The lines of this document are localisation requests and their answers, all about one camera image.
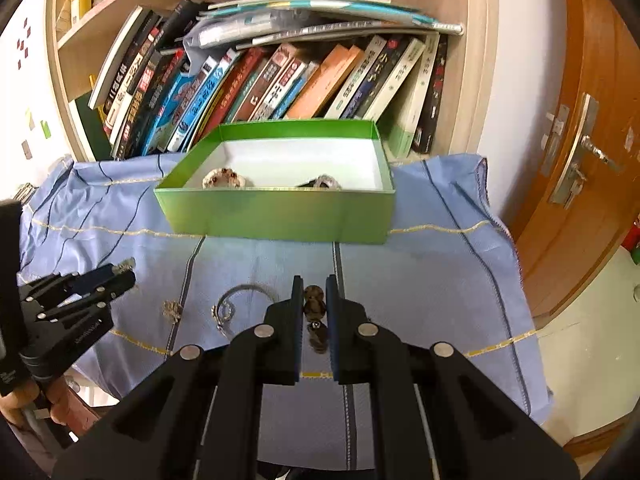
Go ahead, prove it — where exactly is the silver bangle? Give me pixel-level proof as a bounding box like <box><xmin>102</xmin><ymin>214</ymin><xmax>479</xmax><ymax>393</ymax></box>
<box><xmin>210</xmin><ymin>283</ymin><xmax>279</xmax><ymax>341</ymax></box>

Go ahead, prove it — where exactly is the brown wooden bead bracelet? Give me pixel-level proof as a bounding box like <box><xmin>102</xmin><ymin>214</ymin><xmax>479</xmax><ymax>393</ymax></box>
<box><xmin>301</xmin><ymin>284</ymin><xmax>331</xmax><ymax>356</ymax></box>

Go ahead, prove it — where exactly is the pink bead bracelet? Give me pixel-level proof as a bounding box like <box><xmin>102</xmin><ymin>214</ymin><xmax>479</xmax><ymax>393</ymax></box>
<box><xmin>297</xmin><ymin>173</ymin><xmax>344</xmax><ymax>191</ymax></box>

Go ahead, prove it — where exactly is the person's left hand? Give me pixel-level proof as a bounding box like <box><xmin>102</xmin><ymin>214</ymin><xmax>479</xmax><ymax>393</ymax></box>
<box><xmin>1</xmin><ymin>378</ymin><xmax>99</xmax><ymax>437</ymax></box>

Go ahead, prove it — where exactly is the blue striped cloth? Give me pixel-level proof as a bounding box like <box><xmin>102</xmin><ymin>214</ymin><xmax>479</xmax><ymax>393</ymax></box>
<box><xmin>18</xmin><ymin>155</ymin><xmax>552</xmax><ymax>427</ymax></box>

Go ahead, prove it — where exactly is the dark green book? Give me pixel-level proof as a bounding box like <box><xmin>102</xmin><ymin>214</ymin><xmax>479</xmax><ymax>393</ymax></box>
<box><xmin>74</xmin><ymin>92</ymin><xmax>112</xmax><ymax>162</ymax></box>

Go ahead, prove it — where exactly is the green cardboard box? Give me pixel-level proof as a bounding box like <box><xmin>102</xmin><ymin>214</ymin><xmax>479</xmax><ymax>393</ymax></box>
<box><xmin>155</xmin><ymin>119</ymin><xmax>395</xmax><ymax>244</ymax></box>

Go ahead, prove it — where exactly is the wooden bookshelf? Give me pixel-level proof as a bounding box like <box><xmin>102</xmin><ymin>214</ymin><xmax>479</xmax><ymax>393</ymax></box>
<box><xmin>46</xmin><ymin>0</ymin><xmax>498</xmax><ymax>162</ymax></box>

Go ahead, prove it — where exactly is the wooden door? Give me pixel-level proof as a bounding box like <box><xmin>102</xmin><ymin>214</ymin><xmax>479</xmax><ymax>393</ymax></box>
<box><xmin>510</xmin><ymin>0</ymin><xmax>639</xmax><ymax>327</ymax></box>

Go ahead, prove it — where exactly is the orange book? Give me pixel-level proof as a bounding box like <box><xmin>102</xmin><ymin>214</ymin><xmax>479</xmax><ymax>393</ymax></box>
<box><xmin>284</xmin><ymin>44</ymin><xmax>363</xmax><ymax>120</ymax></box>

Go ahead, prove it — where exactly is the stack of flat magazines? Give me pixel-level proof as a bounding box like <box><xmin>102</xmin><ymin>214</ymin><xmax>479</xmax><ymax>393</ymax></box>
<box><xmin>182</xmin><ymin>0</ymin><xmax>464</xmax><ymax>54</ymax></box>

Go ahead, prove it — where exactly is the silver door handle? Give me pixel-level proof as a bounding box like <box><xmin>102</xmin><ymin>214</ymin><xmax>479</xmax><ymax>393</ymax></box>
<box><xmin>549</xmin><ymin>93</ymin><xmax>620</xmax><ymax>209</ymax></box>

